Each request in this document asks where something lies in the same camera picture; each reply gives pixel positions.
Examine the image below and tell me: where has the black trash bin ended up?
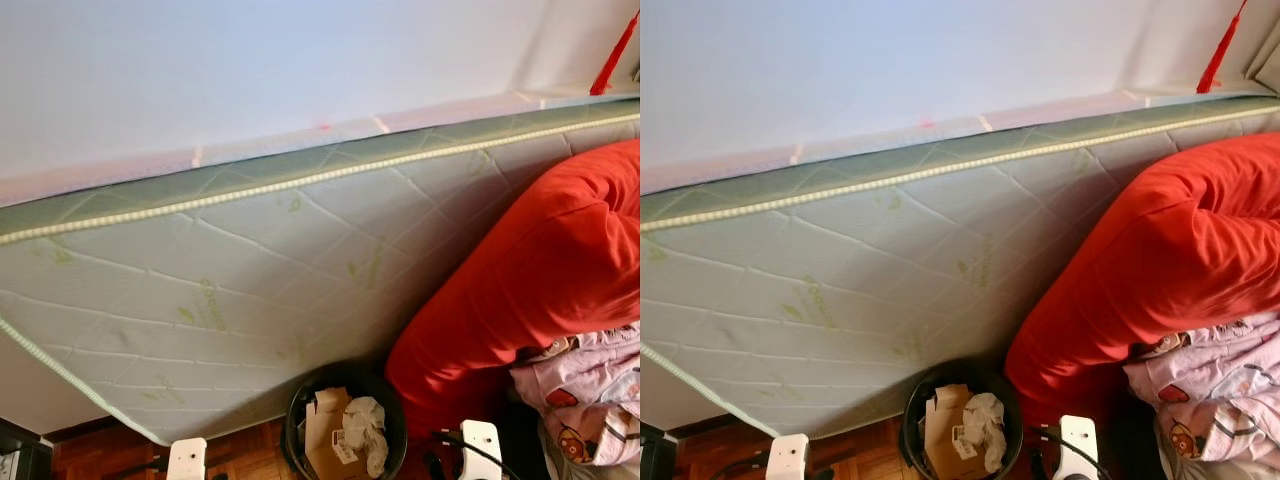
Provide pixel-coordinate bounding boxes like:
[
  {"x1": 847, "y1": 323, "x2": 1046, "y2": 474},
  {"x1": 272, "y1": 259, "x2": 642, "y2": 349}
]
[
  {"x1": 283, "y1": 362, "x2": 409, "y2": 480},
  {"x1": 900, "y1": 360, "x2": 1023, "y2": 480}
]

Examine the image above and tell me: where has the white crumpled paper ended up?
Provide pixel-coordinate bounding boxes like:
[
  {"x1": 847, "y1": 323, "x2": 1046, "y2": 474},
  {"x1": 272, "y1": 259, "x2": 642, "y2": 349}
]
[
  {"x1": 340, "y1": 396, "x2": 389, "y2": 479},
  {"x1": 962, "y1": 392, "x2": 1007, "y2": 473}
]

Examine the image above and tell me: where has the brown cardboard box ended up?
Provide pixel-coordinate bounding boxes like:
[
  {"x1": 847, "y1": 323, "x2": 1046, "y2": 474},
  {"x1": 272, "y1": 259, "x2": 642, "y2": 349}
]
[
  {"x1": 303, "y1": 388, "x2": 366, "y2": 480},
  {"x1": 922, "y1": 384, "x2": 986, "y2": 480}
]

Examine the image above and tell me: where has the bed with beige sheet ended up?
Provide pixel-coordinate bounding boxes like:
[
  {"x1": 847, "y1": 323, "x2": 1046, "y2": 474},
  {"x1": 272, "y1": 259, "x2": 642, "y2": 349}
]
[
  {"x1": 540, "y1": 425, "x2": 641, "y2": 480},
  {"x1": 1155, "y1": 410, "x2": 1280, "y2": 480}
]

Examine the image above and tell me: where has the pink cartoon print blanket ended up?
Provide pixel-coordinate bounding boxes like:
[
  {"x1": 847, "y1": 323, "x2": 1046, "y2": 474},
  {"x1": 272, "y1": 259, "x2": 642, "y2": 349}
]
[
  {"x1": 1122, "y1": 310, "x2": 1280, "y2": 466},
  {"x1": 510, "y1": 322, "x2": 641, "y2": 469}
]

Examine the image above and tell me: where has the black cabinet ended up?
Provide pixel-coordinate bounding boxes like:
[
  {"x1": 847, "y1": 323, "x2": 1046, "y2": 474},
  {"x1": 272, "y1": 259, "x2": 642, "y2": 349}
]
[
  {"x1": 0, "y1": 418, "x2": 53, "y2": 480},
  {"x1": 640, "y1": 422, "x2": 679, "y2": 480}
]

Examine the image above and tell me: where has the red fabric cushion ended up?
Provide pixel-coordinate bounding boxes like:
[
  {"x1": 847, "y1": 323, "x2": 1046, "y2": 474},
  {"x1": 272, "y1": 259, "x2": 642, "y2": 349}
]
[
  {"x1": 1005, "y1": 132, "x2": 1280, "y2": 426},
  {"x1": 385, "y1": 140, "x2": 641, "y2": 441}
]

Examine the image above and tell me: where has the white quilted mattress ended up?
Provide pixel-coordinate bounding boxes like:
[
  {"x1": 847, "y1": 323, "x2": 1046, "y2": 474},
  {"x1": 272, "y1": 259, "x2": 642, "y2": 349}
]
[
  {"x1": 640, "y1": 92, "x2": 1280, "y2": 439},
  {"x1": 0, "y1": 98, "x2": 641, "y2": 446}
]

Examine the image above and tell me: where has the red tassel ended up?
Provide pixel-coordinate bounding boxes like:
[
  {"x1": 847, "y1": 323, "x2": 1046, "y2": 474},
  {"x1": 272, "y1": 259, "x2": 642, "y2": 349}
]
[
  {"x1": 590, "y1": 10, "x2": 639, "y2": 97},
  {"x1": 1197, "y1": 0, "x2": 1249, "y2": 95}
]

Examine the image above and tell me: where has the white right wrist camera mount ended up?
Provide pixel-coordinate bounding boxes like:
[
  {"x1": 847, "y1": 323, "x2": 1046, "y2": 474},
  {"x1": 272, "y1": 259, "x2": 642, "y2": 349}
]
[
  {"x1": 460, "y1": 420, "x2": 503, "y2": 480},
  {"x1": 1058, "y1": 415, "x2": 1099, "y2": 480}
]

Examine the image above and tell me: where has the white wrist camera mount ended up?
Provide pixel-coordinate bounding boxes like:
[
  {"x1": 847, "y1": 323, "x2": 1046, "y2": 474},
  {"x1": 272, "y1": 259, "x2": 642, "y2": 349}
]
[
  {"x1": 460, "y1": 420, "x2": 503, "y2": 480},
  {"x1": 167, "y1": 437, "x2": 208, "y2": 480},
  {"x1": 766, "y1": 433, "x2": 809, "y2": 480},
  {"x1": 1058, "y1": 415, "x2": 1099, "y2": 480}
]

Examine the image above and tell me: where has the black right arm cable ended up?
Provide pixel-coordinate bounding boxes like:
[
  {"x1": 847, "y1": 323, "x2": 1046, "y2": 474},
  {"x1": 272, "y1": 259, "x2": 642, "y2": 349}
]
[
  {"x1": 438, "y1": 430, "x2": 521, "y2": 480},
  {"x1": 1040, "y1": 425, "x2": 1113, "y2": 480}
]

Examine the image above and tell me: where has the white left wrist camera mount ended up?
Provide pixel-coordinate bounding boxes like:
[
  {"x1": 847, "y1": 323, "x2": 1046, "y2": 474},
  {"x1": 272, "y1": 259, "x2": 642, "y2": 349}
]
[
  {"x1": 766, "y1": 433, "x2": 809, "y2": 480},
  {"x1": 167, "y1": 437, "x2": 208, "y2": 480}
]

